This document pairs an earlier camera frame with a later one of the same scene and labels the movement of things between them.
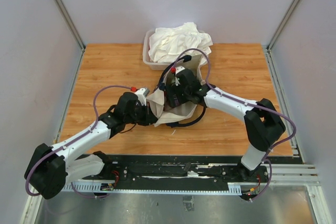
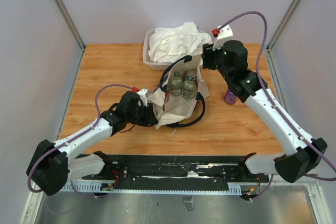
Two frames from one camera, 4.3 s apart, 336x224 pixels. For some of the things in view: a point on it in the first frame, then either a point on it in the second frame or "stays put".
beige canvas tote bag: [175, 116] stays put
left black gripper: [149, 118] stays put
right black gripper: [172, 89] → [207, 54]
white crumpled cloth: [168, 44] stays put
